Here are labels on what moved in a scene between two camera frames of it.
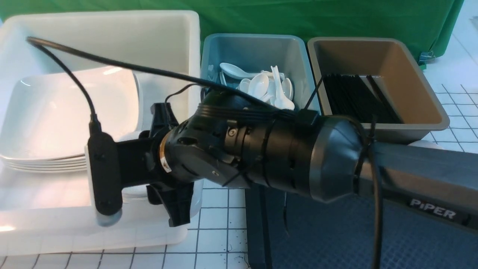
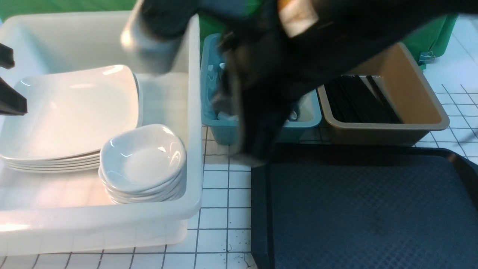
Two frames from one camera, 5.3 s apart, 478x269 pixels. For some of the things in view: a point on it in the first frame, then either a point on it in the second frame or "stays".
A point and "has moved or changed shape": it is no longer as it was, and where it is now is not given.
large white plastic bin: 50,213 stays
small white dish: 425,144 has moved or changed shape
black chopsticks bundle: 348,95 stays
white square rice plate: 47,116 stays
